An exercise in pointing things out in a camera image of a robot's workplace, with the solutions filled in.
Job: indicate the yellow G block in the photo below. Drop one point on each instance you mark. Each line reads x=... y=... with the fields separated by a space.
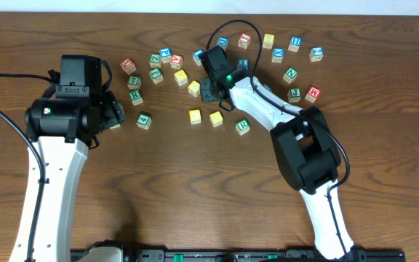
x=115 y=126

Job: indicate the red U block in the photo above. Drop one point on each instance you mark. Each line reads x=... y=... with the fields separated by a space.
x=128 y=66

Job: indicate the yellow block near L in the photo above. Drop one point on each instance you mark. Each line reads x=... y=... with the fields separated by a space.
x=194 y=88

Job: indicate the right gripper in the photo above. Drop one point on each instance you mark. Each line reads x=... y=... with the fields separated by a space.
x=209 y=89

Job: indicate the red I block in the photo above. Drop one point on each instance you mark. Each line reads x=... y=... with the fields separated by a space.
x=244 y=40

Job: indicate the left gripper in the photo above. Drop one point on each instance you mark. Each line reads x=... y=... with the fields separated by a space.
x=112 y=112

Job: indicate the yellow C block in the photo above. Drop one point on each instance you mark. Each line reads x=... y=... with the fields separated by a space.
x=195 y=116

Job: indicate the blue L block middle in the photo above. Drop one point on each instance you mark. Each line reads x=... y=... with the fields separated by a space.
x=243 y=63

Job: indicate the green Z block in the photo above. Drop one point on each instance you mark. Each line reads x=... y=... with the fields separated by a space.
x=155 y=61

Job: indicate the blue two block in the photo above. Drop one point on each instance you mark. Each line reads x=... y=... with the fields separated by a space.
x=316 y=54

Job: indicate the red M block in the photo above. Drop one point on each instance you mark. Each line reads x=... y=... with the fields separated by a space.
x=312 y=94

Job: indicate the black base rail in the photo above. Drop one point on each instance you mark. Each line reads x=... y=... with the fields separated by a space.
x=114 y=251

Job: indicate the green r block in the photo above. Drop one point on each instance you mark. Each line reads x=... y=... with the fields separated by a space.
x=136 y=97
x=242 y=127

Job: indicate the blue Q block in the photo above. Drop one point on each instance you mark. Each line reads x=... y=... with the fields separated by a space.
x=222 y=42

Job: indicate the yellow K block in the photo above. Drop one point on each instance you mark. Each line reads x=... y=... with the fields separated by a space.
x=181 y=77

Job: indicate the green 7 block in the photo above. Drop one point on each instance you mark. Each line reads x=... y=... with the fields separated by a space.
x=134 y=83

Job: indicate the blue X block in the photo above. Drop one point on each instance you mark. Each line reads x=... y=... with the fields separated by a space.
x=277 y=55

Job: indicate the blue P block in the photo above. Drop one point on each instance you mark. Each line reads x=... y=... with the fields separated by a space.
x=165 y=54

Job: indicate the yellow O block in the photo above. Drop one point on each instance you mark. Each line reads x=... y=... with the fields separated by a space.
x=216 y=119

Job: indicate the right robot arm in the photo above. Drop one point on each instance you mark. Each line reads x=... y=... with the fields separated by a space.
x=307 y=154

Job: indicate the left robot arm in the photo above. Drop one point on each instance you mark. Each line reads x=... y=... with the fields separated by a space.
x=60 y=131

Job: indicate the green J block left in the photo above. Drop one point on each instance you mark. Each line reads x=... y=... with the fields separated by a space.
x=156 y=75

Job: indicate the green N block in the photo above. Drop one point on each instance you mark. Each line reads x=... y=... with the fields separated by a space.
x=290 y=75

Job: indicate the green j block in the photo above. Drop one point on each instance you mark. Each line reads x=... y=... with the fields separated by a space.
x=156 y=75
x=294 y=95

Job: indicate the blue H block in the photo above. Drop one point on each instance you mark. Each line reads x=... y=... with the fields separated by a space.
x=295 y=43

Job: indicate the yellow S block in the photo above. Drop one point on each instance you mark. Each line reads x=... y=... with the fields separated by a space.
x=268 y=41

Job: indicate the green 4 block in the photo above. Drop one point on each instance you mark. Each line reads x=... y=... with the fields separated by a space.
x=144 y=121

